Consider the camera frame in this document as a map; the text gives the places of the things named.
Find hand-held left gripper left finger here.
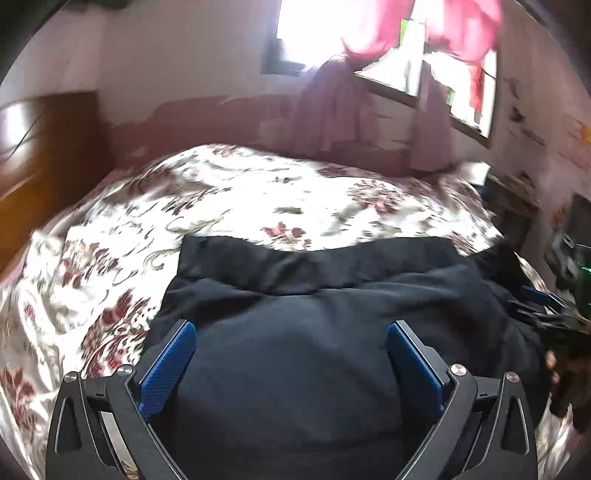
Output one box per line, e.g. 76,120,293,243
46,318,199,480

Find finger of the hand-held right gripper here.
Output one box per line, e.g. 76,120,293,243
507,299,583,334
519,285,561,306

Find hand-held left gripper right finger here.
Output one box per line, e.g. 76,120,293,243
385,319,539,480

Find dark padded jacket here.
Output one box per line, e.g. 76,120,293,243
143,234,555,480

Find person's right hand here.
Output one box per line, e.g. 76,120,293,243
544,348,583,418

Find wooden bedside desk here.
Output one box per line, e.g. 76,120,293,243
480,161,546,250

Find floral bedspread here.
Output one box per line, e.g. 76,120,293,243
0,143,578,480

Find pink curtain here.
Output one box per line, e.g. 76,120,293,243
291,0,416,154
406,0,504,174

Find wooden headboard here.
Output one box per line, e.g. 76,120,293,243
0,91,112,273

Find window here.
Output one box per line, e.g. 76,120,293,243
262,0,502,148

